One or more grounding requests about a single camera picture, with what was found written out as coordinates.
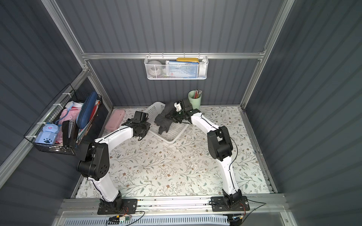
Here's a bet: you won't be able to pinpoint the yellow item in wall basket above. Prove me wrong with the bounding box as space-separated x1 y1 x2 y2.
176 57 199 64

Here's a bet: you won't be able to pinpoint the white tape roll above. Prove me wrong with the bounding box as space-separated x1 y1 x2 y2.
145 60 163 77

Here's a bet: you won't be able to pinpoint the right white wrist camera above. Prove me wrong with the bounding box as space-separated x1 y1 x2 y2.
174 98 193 112

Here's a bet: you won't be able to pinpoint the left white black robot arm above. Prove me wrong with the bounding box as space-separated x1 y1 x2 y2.
76 119 150 203

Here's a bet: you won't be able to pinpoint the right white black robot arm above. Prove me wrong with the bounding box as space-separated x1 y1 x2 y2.
166 109 242 207

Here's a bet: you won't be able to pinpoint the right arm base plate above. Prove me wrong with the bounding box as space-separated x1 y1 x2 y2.
208 196 250 212

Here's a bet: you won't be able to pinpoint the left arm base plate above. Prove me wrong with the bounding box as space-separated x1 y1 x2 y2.
97 199 138 215

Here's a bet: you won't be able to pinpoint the black stapler in side basket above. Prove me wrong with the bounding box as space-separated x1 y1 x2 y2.
62 121 74 146

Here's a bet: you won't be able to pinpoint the pink toy in side basket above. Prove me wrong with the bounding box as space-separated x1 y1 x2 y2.
55 107 79 144

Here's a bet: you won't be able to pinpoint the white plastic perforated basket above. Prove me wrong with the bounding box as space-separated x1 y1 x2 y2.
144 102 189 144

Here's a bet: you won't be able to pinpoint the colored pencils in cup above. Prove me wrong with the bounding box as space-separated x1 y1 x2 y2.
193 89 202 99

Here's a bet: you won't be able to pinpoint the white wire wall basket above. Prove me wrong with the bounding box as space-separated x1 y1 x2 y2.
144 56 209 80

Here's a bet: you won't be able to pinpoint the navy blue zip pouch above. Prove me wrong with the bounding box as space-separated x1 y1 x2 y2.
76 91 98 130

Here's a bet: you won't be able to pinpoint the black wire side basket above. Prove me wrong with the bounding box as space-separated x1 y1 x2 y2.
24 85 103 156

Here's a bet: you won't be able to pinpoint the green pencil cup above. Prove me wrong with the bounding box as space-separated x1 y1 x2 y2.
188 90 202 109

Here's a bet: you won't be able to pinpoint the pink pencil case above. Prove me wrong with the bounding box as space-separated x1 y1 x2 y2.
105 109 126 132

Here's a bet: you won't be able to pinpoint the blue white box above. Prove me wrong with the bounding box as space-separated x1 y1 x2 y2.
166 61 199 79

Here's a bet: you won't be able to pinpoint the dark grey long pants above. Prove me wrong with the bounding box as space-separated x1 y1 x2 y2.
154 102 174 135

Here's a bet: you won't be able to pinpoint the light blue paw toy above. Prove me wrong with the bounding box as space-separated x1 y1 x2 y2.
35 123 60 145

